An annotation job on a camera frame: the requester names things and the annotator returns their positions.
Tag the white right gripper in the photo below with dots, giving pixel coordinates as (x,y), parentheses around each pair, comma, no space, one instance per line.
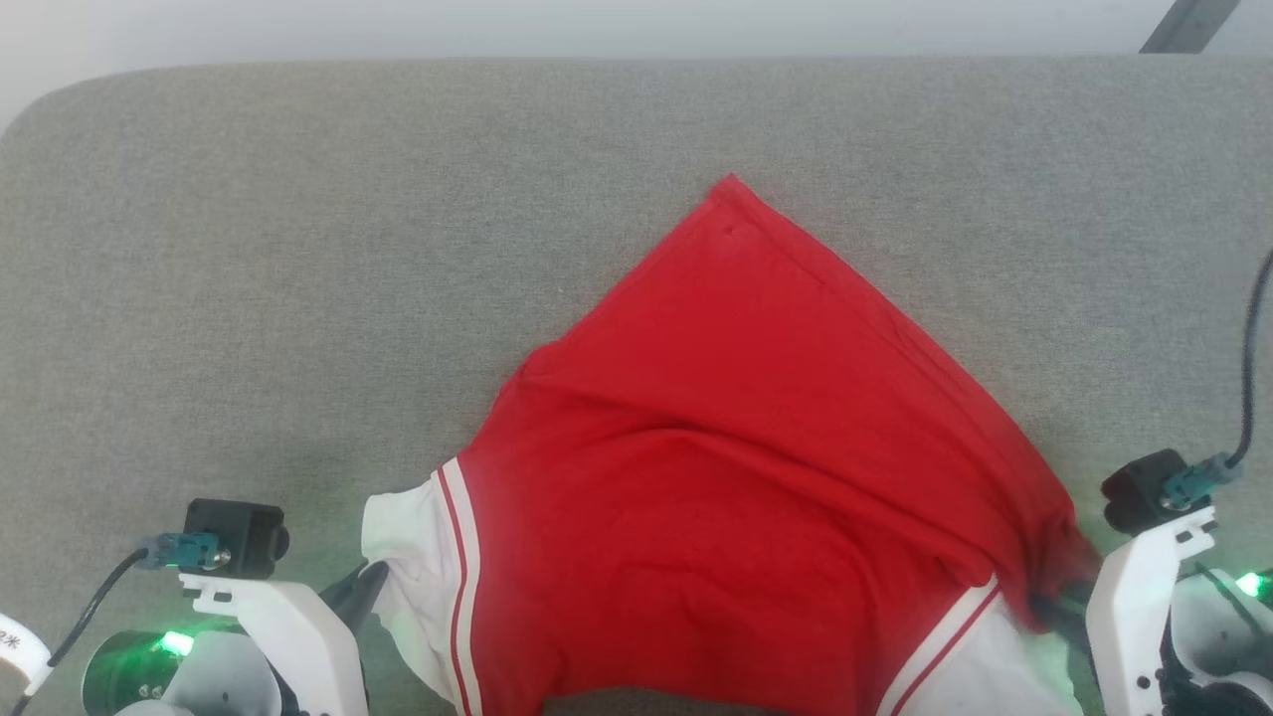
(1129,617)

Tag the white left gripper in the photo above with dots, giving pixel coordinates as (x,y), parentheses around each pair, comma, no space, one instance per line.
(308,646)

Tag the red and white basketball jersey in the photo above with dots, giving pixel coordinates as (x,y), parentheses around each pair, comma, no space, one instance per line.
(736,477)

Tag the grey fabric sofa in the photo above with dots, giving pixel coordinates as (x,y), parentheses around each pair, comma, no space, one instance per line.
(298,298)

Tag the grey metal pole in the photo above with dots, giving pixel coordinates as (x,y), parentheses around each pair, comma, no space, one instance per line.
(1188,25)

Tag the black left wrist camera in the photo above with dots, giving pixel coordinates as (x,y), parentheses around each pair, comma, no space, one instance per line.
(244,532)

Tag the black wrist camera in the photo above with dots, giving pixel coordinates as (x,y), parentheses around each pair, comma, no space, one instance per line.
(244,532)
(1134,492)

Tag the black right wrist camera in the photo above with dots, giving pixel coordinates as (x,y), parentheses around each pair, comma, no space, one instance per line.
(1134,492)

